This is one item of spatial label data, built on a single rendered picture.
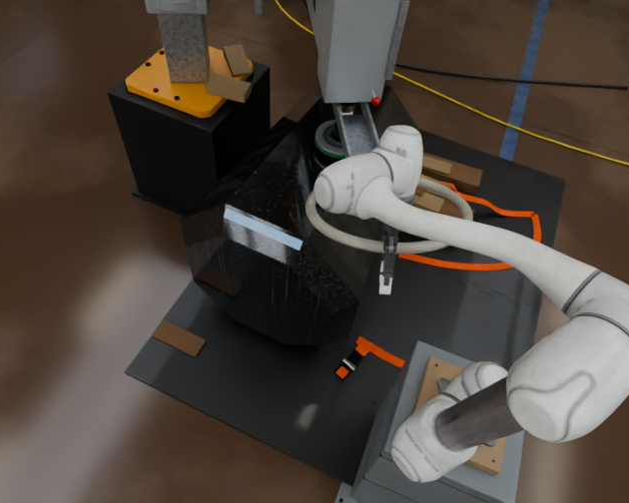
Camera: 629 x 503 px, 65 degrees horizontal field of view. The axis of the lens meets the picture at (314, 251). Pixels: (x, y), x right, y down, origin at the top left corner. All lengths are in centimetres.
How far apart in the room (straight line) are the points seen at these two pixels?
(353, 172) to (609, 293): 51
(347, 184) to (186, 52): 169
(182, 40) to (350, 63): 99
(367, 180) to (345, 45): 83
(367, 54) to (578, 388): 131
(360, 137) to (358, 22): 39
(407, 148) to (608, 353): 56
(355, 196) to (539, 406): 50
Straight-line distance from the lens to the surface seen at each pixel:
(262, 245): 189
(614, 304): 95
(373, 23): 175
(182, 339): 259
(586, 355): 86
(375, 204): 101
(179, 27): 251
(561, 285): 99
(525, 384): 84
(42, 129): 385
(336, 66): 181
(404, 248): 128
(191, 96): 258
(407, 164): 112
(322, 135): 214
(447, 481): 166
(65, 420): 261
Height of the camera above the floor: 233
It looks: 54 degrees down
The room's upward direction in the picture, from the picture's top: 7 degrees clockwise
